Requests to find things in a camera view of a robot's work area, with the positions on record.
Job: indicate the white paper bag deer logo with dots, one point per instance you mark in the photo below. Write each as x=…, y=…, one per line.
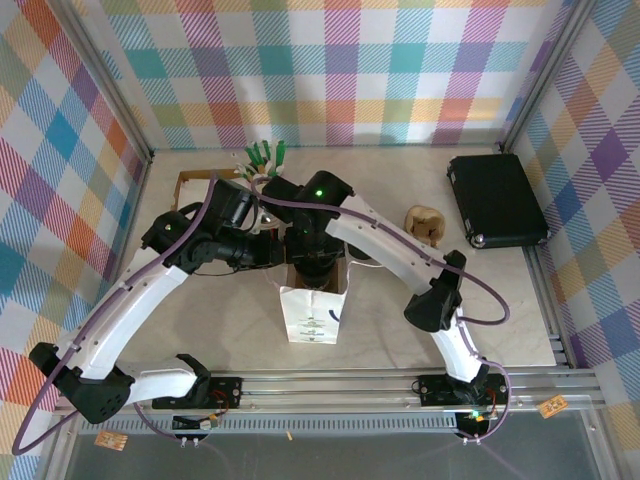
x=310, y=320

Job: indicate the stack of pulp cup carriers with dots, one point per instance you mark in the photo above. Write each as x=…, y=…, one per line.
x=425, y=222

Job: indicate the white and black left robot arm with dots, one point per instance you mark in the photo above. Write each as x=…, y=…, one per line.
x=125, y=310

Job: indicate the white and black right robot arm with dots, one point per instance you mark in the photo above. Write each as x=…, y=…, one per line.
x=385, y=245

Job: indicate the stack of white napkins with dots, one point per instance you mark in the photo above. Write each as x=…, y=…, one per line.
x=192, y=192

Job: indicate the brown cardboard napkin tray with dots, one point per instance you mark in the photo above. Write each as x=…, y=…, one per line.
x=200, y=174

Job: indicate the green wrapped straw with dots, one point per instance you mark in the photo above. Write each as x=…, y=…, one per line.
x=282, y=154
x=262, y=152
x=252, y=154

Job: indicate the black hard case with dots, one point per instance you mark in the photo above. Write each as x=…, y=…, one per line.
x=500, y=200

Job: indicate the orange marker tag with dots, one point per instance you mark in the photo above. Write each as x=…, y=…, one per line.
x=552, y=407
x=111, y=441

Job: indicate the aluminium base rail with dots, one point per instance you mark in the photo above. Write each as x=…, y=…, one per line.
x=325, y=387

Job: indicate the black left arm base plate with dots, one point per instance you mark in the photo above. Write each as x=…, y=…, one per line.
x=227, y=392

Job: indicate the aluminium frame post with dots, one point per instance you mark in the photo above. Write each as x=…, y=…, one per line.
x=543, y=75
x=113, y=90

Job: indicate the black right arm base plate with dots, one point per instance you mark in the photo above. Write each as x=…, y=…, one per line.
x=432, y=390

